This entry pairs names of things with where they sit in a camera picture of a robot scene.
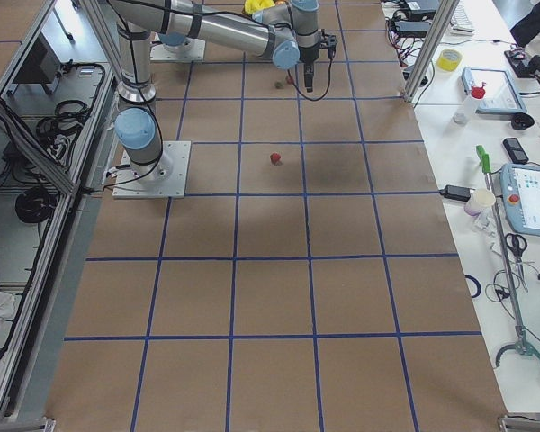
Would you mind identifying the aluminium frame post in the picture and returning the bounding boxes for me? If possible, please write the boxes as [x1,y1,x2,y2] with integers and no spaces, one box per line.
[403,0,459,103]

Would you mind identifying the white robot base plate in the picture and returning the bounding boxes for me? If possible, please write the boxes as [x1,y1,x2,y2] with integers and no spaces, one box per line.
[112,141,191,199]

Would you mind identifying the black power adapter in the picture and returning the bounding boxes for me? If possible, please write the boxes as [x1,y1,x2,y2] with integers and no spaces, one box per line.
[439,184,472,203]

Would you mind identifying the long reacher grabber tool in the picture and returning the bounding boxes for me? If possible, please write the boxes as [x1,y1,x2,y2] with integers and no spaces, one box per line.
[475,144,540,392]

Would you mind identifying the black handled scissors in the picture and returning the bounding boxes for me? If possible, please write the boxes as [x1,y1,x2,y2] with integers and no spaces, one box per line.
[504,233,528,292]

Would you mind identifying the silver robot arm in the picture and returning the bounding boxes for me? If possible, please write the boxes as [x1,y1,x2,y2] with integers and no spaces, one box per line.
[109,1,322,197]

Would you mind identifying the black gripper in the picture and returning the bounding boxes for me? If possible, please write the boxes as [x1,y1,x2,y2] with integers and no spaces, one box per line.
[298,42,320,93]

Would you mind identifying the black remote device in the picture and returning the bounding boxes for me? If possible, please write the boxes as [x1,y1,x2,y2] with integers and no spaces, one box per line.
[502,138,529,165]

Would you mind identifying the teach pendant tablet far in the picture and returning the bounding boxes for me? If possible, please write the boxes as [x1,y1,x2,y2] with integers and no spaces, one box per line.
[461,67,527,115]

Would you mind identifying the top yellow banana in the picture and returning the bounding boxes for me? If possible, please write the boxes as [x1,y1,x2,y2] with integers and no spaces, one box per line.
[243,0,275,15]

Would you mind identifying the teach pendant tablet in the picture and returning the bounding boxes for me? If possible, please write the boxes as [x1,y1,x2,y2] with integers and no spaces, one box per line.
[499,163,540,237]
[461,67,527,115]

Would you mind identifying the yellow tape roll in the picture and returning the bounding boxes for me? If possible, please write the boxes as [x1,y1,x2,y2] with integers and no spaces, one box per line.
[436,49,463,72]

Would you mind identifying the clear squeeze bottle red cap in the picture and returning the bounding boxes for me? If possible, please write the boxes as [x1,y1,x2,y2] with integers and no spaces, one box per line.
[453,84,486,125]

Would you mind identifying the teach pendant tablet near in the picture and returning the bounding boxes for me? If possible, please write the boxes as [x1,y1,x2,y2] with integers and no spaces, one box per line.
[499,163,540,237]

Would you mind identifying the paper cup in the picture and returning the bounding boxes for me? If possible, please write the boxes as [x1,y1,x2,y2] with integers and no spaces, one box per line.
[463,189,496,216]

